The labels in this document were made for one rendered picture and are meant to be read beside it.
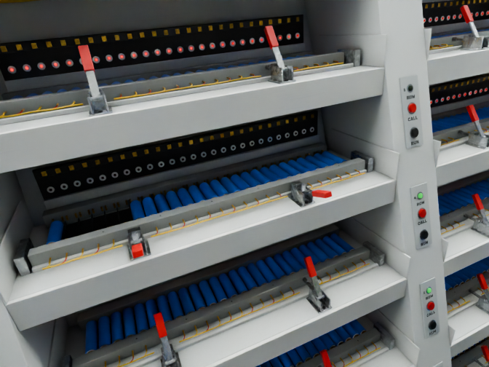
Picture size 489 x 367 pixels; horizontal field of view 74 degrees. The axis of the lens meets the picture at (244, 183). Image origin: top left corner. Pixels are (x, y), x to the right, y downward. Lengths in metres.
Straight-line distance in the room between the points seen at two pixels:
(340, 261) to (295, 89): 0.35
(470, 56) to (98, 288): 0.74
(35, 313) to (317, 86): 0.50
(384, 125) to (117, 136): 0.44
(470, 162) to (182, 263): 0.59
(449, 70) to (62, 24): 0.69
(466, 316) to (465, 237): 0.19
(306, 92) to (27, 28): 0.46
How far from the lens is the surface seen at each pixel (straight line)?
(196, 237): 0.48
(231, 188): 0.56
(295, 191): 0.54
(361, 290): 0.66
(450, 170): 0.74
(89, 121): 0.44
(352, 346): 0.79
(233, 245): 0.49
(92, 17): 0.67
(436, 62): 0.71
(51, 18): 0.68
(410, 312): 0.75
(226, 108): 0.47
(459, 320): 0.93
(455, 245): 0.82
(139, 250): 0.40
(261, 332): 0.59
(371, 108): 0.65
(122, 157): 0.60
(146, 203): 0.56
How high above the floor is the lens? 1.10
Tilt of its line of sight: 11 degrees down
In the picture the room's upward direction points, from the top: 11 degrees counter-clockwise
